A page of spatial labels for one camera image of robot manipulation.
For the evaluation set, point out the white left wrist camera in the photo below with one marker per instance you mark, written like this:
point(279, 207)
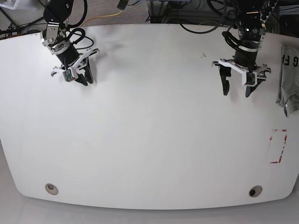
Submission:
point(249, 79)

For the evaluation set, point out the right table grommet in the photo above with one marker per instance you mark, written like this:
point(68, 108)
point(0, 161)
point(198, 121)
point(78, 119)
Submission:
point(255, 191)

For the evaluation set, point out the white power strip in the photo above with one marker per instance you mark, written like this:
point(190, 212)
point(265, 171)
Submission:
point(265, 13)

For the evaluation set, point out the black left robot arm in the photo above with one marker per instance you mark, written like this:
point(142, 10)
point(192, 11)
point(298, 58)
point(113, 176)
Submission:
point(250, 20)

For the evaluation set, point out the left table grommet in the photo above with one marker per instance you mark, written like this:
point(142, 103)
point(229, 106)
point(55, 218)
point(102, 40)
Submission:
point(51, 189)

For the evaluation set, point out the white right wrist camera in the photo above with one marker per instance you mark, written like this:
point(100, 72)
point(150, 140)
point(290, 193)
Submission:
point(69, 75)

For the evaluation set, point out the red tape rectangle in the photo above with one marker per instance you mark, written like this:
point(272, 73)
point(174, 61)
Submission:
point(277, 146)

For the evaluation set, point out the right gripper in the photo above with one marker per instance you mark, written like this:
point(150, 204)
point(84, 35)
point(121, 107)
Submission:
point(81, 63)

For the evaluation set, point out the table grommet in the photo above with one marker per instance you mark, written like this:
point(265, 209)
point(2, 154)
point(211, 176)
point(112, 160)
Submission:
point(255, 191)
point(51, 189)

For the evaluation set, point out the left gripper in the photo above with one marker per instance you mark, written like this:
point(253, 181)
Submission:
point(225, 67)

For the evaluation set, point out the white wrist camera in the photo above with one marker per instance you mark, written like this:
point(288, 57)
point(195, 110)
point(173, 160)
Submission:
point(249, 79)
point(69, 75)

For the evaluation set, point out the grey T-shirt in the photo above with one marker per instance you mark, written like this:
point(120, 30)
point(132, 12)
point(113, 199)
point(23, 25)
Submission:
point(288, 89)

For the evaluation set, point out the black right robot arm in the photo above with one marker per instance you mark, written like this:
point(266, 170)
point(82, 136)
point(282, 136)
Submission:
point(67, 42)

